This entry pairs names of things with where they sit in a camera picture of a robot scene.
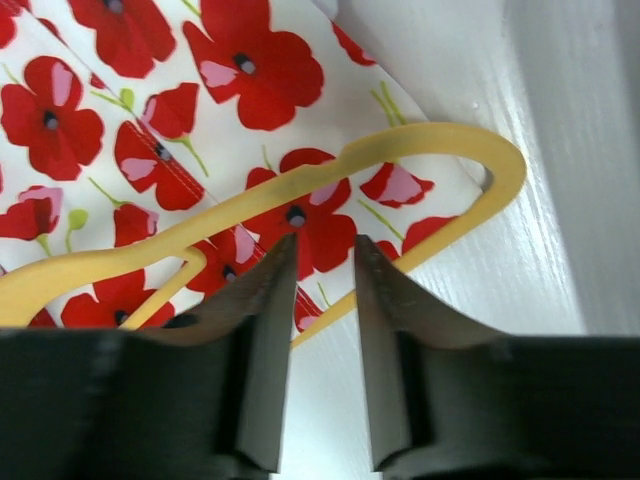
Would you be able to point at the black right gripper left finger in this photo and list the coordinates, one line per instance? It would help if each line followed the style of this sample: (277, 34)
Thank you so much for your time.
(223, 398)

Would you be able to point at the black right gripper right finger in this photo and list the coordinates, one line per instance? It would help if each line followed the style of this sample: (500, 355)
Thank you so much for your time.
(398, 321)

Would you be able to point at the yellow clothes hanger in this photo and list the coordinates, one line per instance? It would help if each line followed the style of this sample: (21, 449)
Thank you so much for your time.
(27, 290)

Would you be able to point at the red poppy print skirt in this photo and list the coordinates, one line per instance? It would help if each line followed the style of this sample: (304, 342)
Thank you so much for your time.
(120, 119)

